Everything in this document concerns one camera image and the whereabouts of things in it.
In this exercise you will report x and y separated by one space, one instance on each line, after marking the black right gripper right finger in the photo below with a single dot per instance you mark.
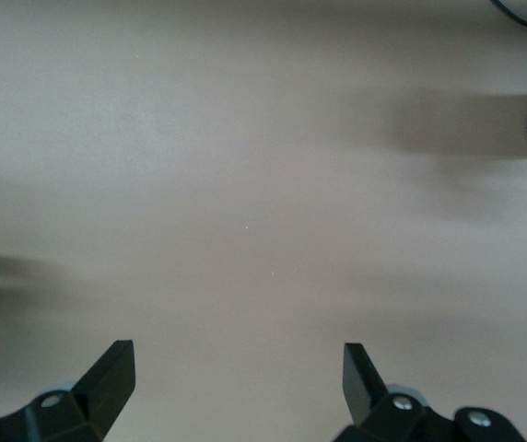
365 391

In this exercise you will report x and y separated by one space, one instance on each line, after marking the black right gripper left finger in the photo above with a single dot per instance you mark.
102 391

